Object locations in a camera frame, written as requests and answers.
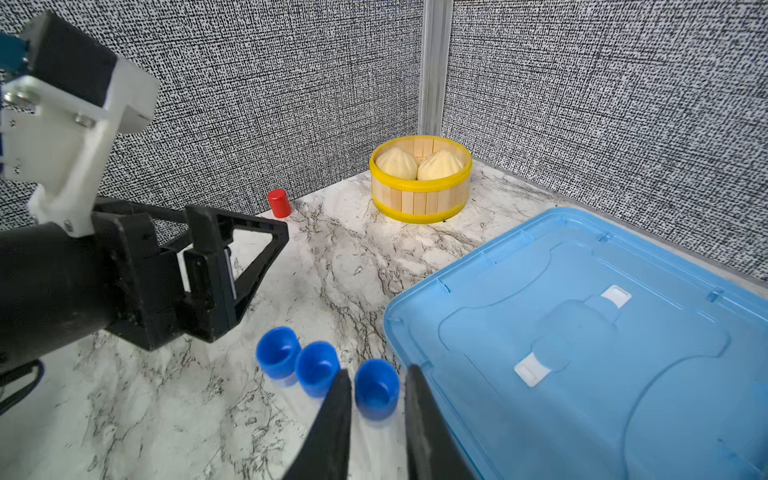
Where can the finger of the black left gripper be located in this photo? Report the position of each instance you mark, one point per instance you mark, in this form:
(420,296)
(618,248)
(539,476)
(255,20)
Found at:
(219,296)
(171,225)

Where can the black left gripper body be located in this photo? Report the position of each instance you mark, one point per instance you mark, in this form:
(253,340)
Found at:
(146,285)

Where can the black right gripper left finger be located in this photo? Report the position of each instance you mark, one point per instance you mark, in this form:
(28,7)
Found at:
(325,453)

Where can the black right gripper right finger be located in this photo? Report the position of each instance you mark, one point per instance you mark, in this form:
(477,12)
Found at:
(431,450)

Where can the blue capped test tube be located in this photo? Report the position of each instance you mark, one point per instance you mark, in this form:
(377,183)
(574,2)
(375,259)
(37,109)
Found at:
(377,388)
(316,367)
(276,354)

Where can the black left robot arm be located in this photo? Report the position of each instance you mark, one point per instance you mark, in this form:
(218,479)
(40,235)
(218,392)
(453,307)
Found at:
(55,290)

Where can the red cylinder block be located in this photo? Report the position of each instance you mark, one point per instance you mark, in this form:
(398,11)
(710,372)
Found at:
(279,203)

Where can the blue plastic box lid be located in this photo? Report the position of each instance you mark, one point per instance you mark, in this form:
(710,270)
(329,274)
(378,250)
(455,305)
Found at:
(569,348)

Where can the left steamed bun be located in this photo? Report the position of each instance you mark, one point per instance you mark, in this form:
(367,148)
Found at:
(398,163)

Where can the steamed bun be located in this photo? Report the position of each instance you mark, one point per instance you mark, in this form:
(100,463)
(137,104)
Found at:
(439,165)
(398,163)

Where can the yellow wooden steamer basket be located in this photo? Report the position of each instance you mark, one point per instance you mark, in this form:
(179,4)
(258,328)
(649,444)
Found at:
(421,202)

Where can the right steamed bun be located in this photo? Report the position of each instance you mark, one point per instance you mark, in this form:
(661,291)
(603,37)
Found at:
(439,165)

